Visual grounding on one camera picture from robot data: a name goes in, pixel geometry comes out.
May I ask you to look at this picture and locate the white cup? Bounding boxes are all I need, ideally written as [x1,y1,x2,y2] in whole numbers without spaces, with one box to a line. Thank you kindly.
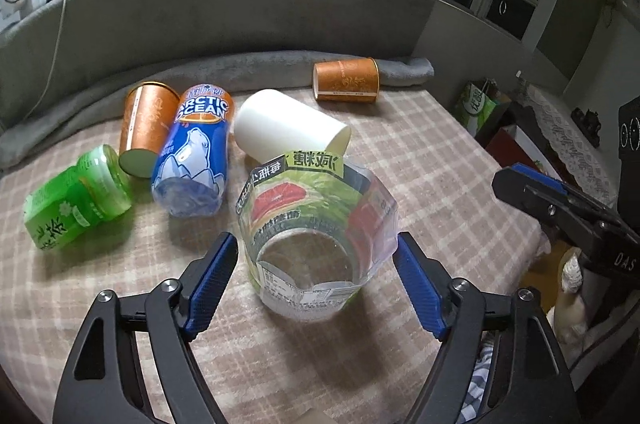
[234,88,352,165]

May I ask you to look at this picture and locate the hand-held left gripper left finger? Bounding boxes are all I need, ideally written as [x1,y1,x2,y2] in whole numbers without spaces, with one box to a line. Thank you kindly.
[52,231,240,424]

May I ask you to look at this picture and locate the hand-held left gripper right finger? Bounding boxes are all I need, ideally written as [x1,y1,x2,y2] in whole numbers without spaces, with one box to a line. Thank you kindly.
[392,231,583,424]

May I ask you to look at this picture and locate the white cable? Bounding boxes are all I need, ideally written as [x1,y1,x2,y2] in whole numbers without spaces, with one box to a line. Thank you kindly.
[36,0,69,107]

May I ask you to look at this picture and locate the white lace cloth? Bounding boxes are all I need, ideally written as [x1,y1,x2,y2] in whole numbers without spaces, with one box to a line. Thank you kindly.
[514,88,617,207]

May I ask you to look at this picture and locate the grey fleece blanket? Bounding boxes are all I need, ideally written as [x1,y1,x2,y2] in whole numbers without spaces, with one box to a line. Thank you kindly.
[0,0,436,171]

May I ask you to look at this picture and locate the blue checked cloth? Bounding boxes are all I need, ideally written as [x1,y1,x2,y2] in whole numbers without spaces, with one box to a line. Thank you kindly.
[462,338,502,424]

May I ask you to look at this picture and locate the red box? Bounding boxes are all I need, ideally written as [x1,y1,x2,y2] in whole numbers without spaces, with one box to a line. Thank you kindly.
[484,125,568,185]

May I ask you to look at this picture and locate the clear plastic bottle watermelon label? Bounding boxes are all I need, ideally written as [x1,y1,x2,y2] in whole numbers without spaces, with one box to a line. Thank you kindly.
[235,149,399,321]

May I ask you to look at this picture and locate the orange paper cup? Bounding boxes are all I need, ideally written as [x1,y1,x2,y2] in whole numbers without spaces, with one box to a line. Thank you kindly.
[313,58,382,103]
[119,82,180,179]

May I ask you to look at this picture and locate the green white carton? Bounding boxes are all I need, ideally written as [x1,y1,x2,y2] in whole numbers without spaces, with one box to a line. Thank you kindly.
[455,80,502,138]

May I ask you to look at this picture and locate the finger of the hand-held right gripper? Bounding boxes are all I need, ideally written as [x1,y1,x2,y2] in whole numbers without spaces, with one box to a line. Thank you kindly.
[492,168,603,251]
[510,163,632,232]

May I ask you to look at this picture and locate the Arctic Ocean blue bottle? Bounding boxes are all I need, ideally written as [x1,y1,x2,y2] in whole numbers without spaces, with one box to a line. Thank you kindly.
[151,84,235,219]

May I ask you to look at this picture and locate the dark small figurine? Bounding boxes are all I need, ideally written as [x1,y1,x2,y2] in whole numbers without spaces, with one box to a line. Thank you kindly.
[570,106,602,148]

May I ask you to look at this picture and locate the white crumpled cloth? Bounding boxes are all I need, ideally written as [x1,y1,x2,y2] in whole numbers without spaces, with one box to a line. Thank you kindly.
[545,251,603,357]

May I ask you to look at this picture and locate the checked pink blanket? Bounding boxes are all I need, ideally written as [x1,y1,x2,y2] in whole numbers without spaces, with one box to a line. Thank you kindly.
[0,84,552,424]

